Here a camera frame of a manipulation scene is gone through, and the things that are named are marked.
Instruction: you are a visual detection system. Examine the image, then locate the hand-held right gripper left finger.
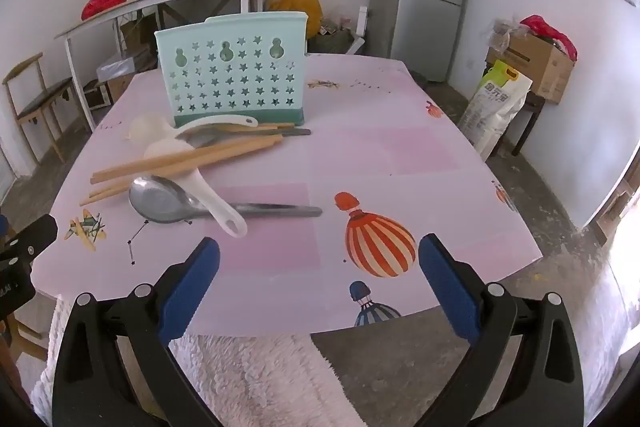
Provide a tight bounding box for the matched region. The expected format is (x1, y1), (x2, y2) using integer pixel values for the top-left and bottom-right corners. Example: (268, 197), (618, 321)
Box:
(51, 237), (221, 427)

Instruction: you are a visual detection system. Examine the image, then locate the large cardboard box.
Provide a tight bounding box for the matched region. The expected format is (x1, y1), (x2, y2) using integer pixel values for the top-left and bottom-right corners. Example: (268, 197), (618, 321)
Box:
(487, 27), (576, 105)

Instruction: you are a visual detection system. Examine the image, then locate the yellow plastic bag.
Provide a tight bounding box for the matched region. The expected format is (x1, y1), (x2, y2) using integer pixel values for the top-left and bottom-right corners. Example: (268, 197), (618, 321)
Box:
(265, 0), (323, 38)

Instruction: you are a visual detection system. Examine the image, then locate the white upright appliance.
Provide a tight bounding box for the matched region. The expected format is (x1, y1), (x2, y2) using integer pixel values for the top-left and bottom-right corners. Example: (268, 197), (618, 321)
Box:
(350, 6), (371, 55)

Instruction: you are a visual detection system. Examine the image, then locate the small cardboard box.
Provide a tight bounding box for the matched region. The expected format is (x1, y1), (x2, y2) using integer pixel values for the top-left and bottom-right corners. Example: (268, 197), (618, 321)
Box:
(120, 14), (161, 52)

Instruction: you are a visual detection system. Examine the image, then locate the white plastic rice spoon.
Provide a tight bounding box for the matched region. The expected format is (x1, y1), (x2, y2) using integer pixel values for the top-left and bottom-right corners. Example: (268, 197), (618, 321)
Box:
(144, 138), (249, 239)
(125, 113), (260, 142)

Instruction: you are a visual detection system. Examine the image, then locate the large metal spoon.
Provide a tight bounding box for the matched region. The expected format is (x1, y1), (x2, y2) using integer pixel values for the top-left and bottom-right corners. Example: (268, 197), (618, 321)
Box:
(128, 175), (324, 224)

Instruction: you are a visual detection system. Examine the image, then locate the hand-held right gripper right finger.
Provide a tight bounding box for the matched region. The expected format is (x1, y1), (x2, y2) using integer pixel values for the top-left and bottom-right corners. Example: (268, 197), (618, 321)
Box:
(419, 234), (586, 427)

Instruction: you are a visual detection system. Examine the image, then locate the grey plastic bag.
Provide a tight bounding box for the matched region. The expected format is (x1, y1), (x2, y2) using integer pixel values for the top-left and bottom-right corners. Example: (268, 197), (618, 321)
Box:
(492, 18), (523, 52)

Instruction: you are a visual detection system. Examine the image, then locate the white fluffy blanket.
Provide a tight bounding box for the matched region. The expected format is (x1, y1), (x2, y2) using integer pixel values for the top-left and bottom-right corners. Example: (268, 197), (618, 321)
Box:
(30, 292), (366, 427)

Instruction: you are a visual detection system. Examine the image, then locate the flat white box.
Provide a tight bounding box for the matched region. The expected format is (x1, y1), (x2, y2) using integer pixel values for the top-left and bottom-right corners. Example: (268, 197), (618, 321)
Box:
(96, 52), (156, 82)

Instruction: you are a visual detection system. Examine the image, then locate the white rice sack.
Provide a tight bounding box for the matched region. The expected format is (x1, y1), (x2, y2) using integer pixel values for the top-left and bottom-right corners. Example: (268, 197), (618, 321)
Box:
(457, 59), (533, 162)

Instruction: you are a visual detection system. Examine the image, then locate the dark green bag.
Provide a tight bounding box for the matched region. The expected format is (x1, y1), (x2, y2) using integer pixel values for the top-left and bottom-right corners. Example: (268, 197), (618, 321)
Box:
(307, 27), (361, 55)

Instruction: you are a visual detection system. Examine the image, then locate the wooden chair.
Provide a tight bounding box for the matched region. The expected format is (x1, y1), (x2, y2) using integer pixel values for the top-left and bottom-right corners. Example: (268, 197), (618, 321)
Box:
(0, 312), (48, 363)
(2, 53), (88, 165)

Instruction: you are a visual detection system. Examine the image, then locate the teal star-holed utensil holder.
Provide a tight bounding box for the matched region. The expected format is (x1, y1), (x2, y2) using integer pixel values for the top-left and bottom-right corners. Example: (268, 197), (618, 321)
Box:
(154, 13), (308, 128)

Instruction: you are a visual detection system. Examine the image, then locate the dark wooden stool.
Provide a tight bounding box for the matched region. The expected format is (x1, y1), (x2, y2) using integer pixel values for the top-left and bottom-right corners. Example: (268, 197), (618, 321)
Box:
(510, 92), (546, 158)

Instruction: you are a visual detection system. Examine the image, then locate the pink printed tablecloth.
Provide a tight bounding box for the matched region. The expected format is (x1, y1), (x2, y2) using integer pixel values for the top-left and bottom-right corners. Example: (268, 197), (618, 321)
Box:
(35, 52), (543, 338)

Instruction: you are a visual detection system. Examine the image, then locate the red plastic bag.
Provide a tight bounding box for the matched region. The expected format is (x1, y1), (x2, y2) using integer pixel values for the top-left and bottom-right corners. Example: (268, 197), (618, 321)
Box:
(81, 0), (130, 22)
(520, 14), (578, 60)

